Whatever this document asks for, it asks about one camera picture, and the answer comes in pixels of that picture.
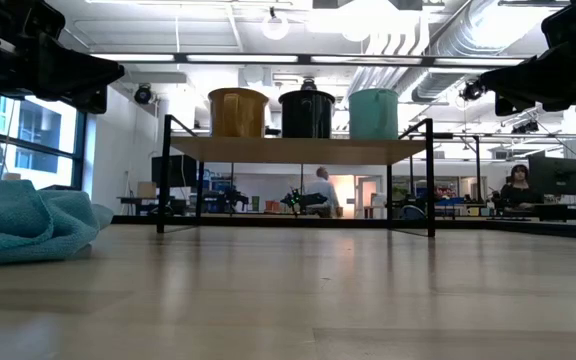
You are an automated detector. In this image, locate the mint green mug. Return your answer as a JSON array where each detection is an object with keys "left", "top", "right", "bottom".
[{"left": 347, "top": 88, "right": 400, "bottom": 141}]

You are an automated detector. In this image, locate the yellow enamel mug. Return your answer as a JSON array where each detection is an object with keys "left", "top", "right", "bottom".
[{"left": 207, "top": 87, "right": 271, "bottom": 139}]

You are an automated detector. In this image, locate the black enamel mug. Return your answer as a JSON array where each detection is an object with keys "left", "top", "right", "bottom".
[{"left": 277, "top": 88, "right": 337, "bottom": 140}]

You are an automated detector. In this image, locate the dark monitor behind shelf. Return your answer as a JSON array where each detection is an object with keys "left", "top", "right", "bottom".
[{"left": 151, "top": 154, "right": 198, "bottom": 189}]

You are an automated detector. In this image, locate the wooden shelf with black legs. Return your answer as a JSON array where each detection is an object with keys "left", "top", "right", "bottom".
[{"left": 156, "top": 113, "right": 437, "bottom": 239}]

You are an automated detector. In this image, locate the large dark monitor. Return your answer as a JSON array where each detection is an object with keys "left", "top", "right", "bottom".
[{"left": 527, "top": 155, "right": 576, "bottom": 197}]

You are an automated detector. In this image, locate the seated person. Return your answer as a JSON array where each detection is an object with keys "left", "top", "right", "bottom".
[{"left": 498, "top": 163, "right": 544, "bottom": 211}]

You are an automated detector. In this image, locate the dark background desk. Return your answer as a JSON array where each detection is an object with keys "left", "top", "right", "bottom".
[{"left": 116, "top": 195, "right": 158, "bottom": 217}]

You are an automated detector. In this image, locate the teal microfiber cloth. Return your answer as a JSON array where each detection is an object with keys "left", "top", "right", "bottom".
[{"left": 0, "top": 178, "right": 114, "bottom": 268}]

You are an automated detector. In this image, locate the long ceiling light bar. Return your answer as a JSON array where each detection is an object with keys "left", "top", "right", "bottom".
[{"left": 90, "top": 51, "right": 534, "bottom": 70}]

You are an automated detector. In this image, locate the standing person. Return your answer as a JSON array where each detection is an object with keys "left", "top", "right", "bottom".
[{"left": 305, "top": 166, "right": 342, "bottom": 219}]

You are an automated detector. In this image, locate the black ceiling camera cluster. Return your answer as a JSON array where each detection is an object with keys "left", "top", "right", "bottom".
[{"left": 458, "top": 79, "right": 487, "bottom": 103}]

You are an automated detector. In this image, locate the black window frame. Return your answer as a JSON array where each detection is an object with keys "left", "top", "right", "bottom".
[{"left": 0, "top": 94, "right": 92, "bottom": 194}]

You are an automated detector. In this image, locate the silver ventilation duct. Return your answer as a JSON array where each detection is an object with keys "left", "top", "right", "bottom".
[{"left": 410, "top": 0, "right": 549, "bottom": 104}]

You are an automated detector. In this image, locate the white round ceiling ring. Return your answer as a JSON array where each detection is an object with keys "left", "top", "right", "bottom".
[{"left": 261, "top": 13, "right": 290, "bottom": 41}]

